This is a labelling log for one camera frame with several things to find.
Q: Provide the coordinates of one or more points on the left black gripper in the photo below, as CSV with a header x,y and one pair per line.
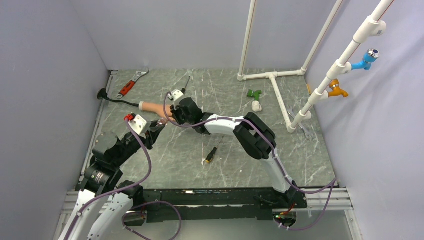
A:
x,y
152,134

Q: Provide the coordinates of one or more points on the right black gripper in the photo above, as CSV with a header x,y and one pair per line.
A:
x,y
175,112

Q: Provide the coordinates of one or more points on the red glitter nail polish bottle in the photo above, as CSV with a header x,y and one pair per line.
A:
x,y
162,121

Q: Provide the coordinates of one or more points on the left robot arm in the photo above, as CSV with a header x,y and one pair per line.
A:
x,y
103,200

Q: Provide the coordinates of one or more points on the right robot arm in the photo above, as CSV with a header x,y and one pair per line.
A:
x,y
255,137

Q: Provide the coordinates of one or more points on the far black yellow screwdriver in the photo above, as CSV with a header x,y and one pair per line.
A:
x,y
184,89

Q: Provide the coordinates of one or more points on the black yellow screwdriver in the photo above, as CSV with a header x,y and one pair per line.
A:
x,y
209,158
184,89

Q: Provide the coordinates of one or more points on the mannequin hand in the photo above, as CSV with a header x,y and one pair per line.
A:
x,y
156,108

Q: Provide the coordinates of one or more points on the near black yellow screwdriver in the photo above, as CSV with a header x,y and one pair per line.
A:
x,y
209,158

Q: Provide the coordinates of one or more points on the green white pipe fitting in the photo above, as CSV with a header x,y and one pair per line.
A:
x,y
255,94

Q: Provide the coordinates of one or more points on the silver spanner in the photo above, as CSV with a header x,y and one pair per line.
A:
x,y
307,133

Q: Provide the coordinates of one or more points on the orange pipe valve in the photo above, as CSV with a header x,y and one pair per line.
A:
x,y
336,90

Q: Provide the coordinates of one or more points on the blue pipe valve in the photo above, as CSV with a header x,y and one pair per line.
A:
x,y
368,58

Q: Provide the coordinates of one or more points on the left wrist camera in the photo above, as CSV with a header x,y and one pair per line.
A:
x,y
137,123

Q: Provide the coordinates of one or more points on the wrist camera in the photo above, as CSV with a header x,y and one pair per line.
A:
x,y
137,123
176,96

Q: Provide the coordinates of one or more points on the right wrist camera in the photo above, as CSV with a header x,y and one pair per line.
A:
x,y
176,96

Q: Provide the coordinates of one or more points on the red handled adjustable wrench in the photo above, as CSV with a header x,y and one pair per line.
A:
x,y
125,89

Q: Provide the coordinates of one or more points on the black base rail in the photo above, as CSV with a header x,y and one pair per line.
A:
x,y
260,203

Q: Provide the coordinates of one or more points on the white pvc pipe frame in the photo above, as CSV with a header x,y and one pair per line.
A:
x,y
335,48

